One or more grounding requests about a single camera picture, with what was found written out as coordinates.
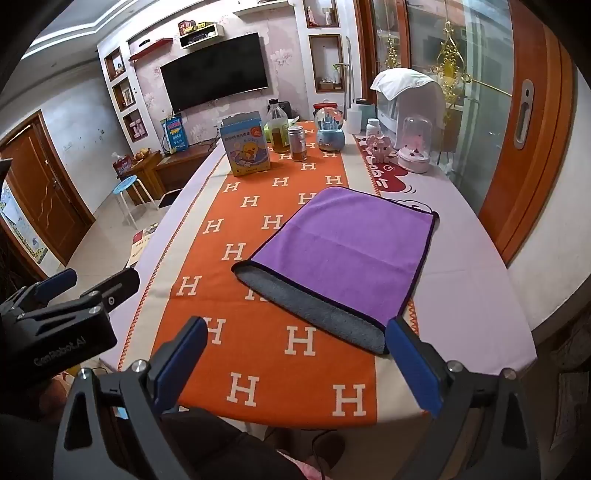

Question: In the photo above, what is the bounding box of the orange patterned table runner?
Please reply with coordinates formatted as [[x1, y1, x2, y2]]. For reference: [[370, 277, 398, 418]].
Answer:
[[117, 121, 419, 423]]

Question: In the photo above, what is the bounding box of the wooden tv cabinet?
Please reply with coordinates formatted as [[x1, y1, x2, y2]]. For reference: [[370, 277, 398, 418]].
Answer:
[[117, 141, 218, 204]]

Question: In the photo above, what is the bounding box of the black wall television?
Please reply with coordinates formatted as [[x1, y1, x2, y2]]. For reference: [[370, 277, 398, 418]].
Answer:
[[160, 33, 269, 112]]

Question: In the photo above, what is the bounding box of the white water dispenser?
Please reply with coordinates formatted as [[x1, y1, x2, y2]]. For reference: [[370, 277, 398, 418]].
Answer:
[[376, 80, 446, 151]]

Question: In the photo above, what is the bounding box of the glass bottle with amber liquid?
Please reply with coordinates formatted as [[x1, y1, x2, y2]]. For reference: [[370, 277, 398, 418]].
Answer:
[[267, 99, 291, 154]]

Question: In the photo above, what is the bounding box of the blue yellow printed box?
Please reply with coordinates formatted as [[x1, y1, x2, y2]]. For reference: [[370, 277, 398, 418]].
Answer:
[[160, 116, 191, 155]]

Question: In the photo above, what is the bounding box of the wooden door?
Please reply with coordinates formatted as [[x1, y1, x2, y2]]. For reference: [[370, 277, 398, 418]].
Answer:
[[0, 110, 97, 266]]

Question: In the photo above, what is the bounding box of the white plastic bottle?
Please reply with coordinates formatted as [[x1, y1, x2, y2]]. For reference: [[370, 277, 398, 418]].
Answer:
[[346, 99, 376, 136]]

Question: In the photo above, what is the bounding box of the glass jar with metal lid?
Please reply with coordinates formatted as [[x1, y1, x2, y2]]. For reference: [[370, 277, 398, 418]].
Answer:
[[287, 125, 308, 162]]

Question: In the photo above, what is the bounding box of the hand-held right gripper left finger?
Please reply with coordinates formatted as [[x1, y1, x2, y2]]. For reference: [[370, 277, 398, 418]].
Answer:
[[54, 316, 209, 480]]

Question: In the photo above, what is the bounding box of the pink pig figurine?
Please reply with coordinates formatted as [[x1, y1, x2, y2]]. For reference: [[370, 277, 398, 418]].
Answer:
[[365, 134, 397, 162]]

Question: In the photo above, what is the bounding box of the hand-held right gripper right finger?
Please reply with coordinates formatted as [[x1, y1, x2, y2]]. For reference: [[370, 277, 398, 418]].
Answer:
[[386, 317, 542, 480]]

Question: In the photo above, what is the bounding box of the blue round stool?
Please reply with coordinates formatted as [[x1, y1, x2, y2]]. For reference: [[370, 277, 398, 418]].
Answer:
[[113, 175, 160, 230]]

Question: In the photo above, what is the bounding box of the wooden sliding door frame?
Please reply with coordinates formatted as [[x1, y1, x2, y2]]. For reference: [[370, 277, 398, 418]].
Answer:
[[478, 0, 578, 265]]

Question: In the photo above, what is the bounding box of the purple grey towel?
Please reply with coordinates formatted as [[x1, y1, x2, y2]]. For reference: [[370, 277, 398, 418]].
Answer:
[[231, 186, 439, 355]]

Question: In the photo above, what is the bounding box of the white cloth cover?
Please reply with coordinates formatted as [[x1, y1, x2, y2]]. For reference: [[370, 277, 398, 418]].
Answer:
[[370, 68, 445, 108]]

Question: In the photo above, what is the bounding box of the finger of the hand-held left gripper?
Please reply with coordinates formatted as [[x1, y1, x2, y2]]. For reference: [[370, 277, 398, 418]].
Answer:
[[69, 268, 140, 319], [21, 268, 78, 308]]

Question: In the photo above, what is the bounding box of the blue duck print box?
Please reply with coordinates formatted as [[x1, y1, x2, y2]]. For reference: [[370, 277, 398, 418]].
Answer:
[[220, 112, 271, 177]]

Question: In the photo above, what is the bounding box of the pink glass dome ornament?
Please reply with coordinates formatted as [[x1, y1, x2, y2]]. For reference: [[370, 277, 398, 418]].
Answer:
[[397, 116, 434, 174]]

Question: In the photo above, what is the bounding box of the blue snow globe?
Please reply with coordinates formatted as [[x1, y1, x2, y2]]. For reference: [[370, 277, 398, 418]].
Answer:
[[313, 103, 347, 151]]

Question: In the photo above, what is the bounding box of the pink printed tablecloth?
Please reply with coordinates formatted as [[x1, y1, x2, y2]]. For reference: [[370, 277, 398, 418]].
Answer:
[[99, 122, 539, 423]]

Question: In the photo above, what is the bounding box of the white wall shelf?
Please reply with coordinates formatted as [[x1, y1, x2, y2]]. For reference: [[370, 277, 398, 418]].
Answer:
[[179, 23, 225, 49]]

